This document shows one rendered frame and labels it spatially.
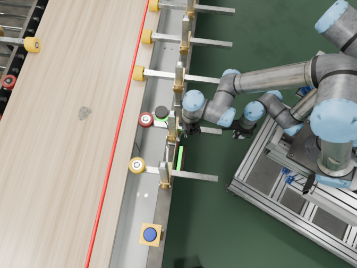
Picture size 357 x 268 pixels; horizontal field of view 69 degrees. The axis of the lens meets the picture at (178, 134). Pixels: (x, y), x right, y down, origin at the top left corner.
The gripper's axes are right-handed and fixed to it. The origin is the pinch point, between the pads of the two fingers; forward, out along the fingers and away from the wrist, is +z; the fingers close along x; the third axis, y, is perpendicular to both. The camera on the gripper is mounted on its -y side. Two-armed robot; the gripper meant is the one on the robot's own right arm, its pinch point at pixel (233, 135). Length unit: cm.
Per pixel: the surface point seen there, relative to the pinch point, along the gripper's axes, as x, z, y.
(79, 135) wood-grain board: -14, -7, -80
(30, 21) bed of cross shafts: 60, -1, -135
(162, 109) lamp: -3.2, -28.7, -37.4
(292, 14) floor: 179, 83, 69
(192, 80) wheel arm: 23.5, -13.0, -26.2
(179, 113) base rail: 14.9, 12.6, -31.5
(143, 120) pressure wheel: -1.4, -7.8, -49.1
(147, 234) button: -55, -41, -34
